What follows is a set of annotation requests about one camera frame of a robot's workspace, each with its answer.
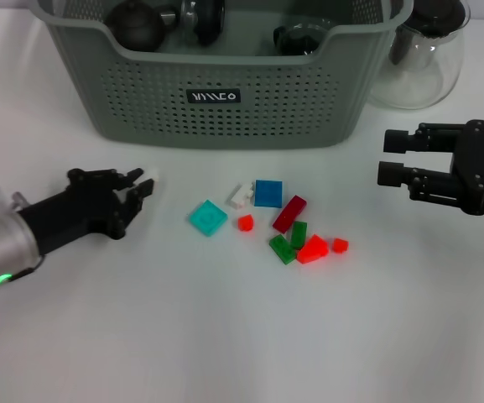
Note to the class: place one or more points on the glass carafe with black lid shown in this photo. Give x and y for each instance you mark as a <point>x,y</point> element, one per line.
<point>422,71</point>

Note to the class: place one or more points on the blue square toy plate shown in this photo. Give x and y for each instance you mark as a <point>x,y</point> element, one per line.
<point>268,193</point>

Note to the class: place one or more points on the dark red long toy brick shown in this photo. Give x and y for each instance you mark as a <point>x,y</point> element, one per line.
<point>289,213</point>

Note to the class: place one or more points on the small red toy brick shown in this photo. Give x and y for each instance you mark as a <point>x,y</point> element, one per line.
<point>246,223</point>
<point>339,246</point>

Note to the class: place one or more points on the white toy brick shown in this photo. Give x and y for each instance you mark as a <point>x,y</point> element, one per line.
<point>151,176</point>
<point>240,196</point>

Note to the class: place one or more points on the dark clay teapot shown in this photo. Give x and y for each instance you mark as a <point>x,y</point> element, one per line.
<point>134,27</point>

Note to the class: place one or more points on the green toy brick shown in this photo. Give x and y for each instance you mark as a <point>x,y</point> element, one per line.
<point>299,235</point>
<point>282,250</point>

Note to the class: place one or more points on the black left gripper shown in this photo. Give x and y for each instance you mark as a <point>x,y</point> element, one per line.
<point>82,214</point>

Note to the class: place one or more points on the large red toy brick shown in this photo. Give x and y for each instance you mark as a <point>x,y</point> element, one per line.
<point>313,250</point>

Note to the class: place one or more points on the grey-green perforated storage bin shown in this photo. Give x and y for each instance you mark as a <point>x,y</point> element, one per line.
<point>225,117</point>

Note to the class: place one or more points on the teal square toy plate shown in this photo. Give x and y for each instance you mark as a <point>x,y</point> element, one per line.
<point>208,218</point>

